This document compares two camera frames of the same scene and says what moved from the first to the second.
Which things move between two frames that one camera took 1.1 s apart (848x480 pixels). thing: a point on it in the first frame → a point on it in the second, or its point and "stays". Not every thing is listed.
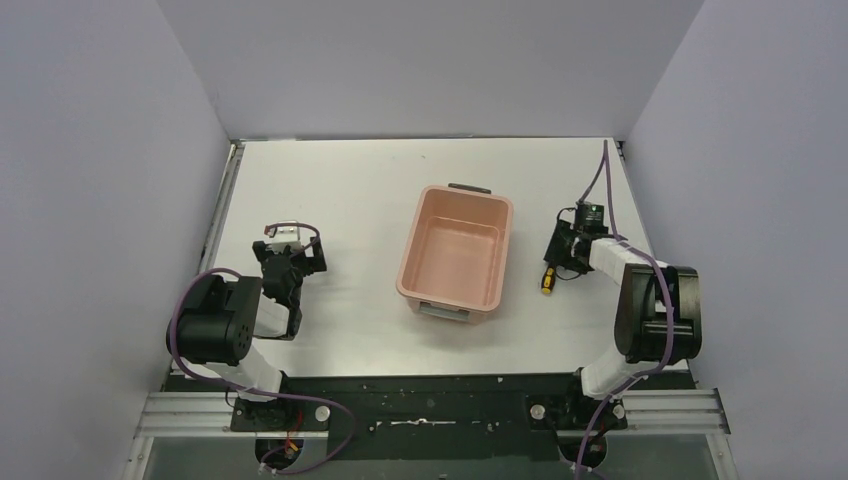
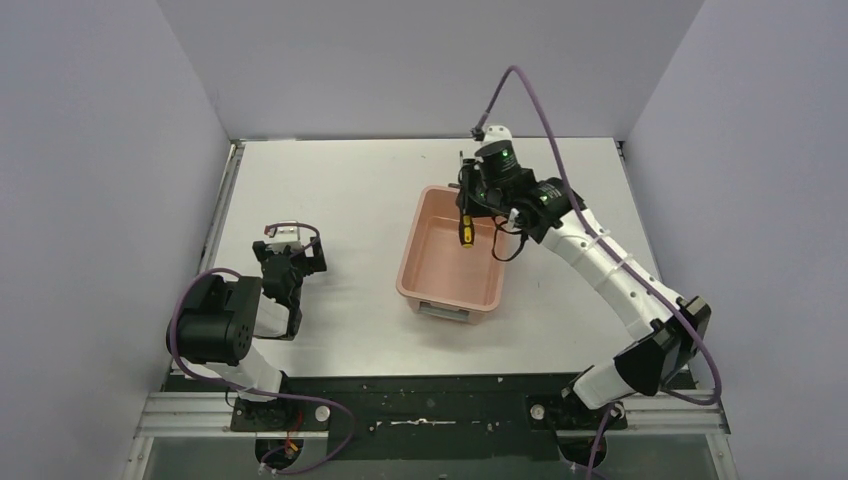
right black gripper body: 578,266 → 490,196
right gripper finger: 561,248 → 469,187
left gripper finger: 267,258 stays
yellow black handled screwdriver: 548,280 → 466,231
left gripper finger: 319,263 stays
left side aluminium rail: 208,253 stays
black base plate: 430,417 stays
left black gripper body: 291,263 stays
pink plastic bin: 454,257 stays
